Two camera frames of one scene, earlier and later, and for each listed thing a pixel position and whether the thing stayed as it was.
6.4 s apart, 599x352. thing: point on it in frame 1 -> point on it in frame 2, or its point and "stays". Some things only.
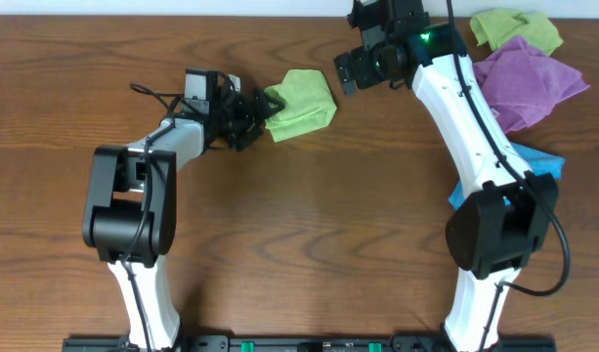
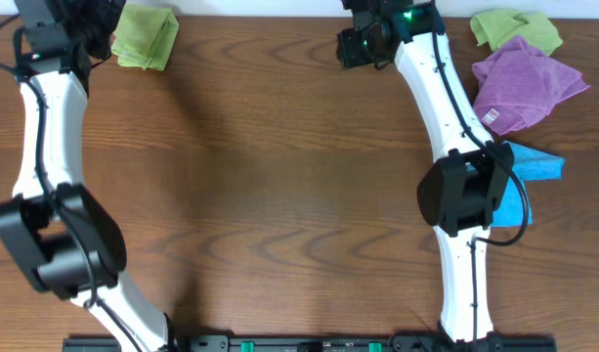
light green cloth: (309, 105) -> (145, 36)
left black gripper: (250, 115) -> (106, 13)
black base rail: (358, 343) stays
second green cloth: (495, 26) stays
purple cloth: (522, 82) stays
